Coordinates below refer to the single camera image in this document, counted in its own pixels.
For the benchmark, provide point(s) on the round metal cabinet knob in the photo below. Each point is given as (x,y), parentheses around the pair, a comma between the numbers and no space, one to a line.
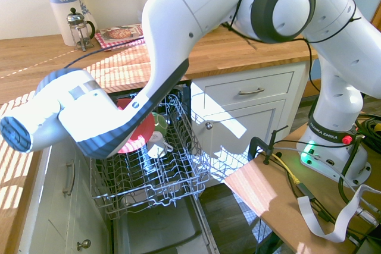
(84,245)
(209,125)

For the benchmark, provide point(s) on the white mug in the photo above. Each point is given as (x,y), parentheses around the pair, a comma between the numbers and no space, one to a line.
(156,144)

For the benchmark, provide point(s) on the white cabinet drawer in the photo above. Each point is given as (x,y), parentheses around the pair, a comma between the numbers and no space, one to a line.
(276,83)

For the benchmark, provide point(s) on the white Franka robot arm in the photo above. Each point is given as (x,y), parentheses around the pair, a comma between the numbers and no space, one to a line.
(178,13)

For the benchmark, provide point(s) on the green bowl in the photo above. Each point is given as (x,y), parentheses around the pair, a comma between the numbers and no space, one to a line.
(159,123)

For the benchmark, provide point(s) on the red plastic plate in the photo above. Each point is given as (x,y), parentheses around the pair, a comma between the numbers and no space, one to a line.
(143,131)

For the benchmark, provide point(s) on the white blue patterned vase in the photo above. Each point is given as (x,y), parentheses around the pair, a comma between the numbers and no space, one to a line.
(86,7)

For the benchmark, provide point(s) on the glass french press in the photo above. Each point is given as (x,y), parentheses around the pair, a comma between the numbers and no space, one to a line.
(78,31)

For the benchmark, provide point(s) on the white cabinet door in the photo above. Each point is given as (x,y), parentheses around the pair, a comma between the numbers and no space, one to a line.
(238,117)

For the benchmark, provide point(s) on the pizza cover cookbook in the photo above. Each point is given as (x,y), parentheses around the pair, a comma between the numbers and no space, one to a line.
(119,32)

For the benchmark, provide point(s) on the black metal table clamp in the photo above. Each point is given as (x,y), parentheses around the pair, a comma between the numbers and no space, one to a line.
(253,146)

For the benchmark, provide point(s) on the stainless steel dishwasher door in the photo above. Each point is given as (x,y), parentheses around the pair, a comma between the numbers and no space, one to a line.
(160,231)

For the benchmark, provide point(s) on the white blue water filter jug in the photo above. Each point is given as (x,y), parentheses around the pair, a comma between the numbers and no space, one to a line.
(63,16)

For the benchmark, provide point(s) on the small black adapter box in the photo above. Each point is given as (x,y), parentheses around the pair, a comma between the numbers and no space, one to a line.
(306,191)

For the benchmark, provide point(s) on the red round button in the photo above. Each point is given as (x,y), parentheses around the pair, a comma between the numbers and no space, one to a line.
(346,139)

